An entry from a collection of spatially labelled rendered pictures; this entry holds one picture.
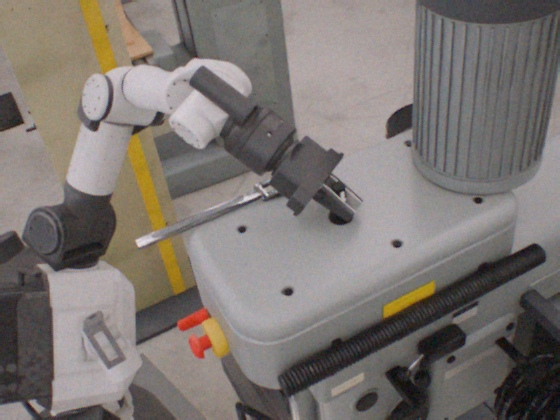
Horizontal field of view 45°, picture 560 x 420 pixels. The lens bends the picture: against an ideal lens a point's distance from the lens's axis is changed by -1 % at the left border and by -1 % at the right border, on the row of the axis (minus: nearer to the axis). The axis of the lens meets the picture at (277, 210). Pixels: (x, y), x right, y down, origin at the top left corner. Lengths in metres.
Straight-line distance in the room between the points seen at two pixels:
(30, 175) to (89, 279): 3.36
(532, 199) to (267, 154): 0.51
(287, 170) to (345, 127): 3.49
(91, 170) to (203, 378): 2.04
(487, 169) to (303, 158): 0.27
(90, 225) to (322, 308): 0.56
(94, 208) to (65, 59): 1.40
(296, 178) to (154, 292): 2.53
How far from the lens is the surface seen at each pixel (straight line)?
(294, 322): 0.89
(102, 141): 1.23
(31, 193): 4.50
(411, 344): 1.11
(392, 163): 1.09
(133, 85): 1.12
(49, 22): 2.57
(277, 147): 0.94
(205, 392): 3.13
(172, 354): 3.29
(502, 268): 1.06
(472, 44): 0.90
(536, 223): 1.21
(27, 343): 1.31
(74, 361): 1.34
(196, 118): 0.96
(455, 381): 1.30
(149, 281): 3.36
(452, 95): 0.95
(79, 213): 1.29
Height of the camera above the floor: 2.57
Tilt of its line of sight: 42 degrees down
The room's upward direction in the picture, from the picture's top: 9 degrees counter-clockwise
